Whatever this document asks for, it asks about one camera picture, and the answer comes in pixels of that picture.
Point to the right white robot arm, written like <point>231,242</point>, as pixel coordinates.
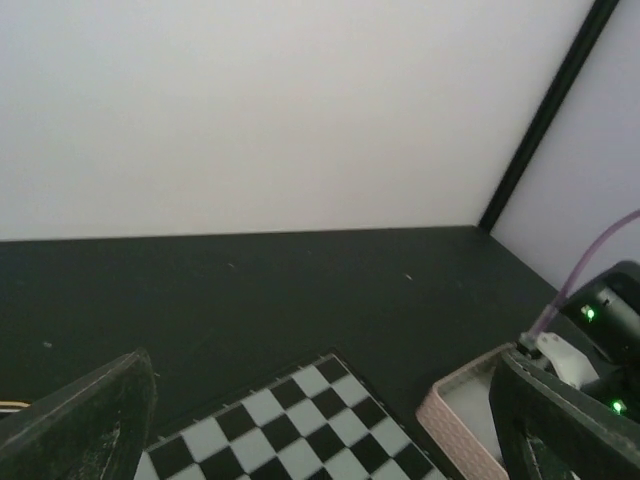
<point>606,310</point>

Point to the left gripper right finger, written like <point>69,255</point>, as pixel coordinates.
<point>549,430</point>

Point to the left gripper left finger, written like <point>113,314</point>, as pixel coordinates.
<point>93,428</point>

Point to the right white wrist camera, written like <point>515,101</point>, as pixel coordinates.
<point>553,354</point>

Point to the black white chess board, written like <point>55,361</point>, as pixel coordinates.
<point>318,421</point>

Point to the pink tin box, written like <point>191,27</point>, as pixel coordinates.
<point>456,414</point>

